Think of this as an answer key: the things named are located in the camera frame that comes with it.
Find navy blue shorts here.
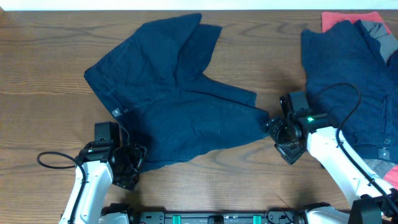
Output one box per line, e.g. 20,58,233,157
84,14,269,171

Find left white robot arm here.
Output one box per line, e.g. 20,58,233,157
59,139,147,224

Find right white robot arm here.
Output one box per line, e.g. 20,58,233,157
262,113,397,223

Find navy garment on pile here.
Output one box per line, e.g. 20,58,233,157
301,21,397,163

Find red garment on pile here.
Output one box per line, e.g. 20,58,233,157
322,11,397,188

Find grey garment on pile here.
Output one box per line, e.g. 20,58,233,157
361,21,397,177

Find left black cable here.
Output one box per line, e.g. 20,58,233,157
36,151,90,224

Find black cable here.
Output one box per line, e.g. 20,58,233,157
36,151,90,224
310,82,398,215

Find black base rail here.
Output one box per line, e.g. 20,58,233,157
101,203,307,224

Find right black cable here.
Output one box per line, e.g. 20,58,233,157
310,82,398,215

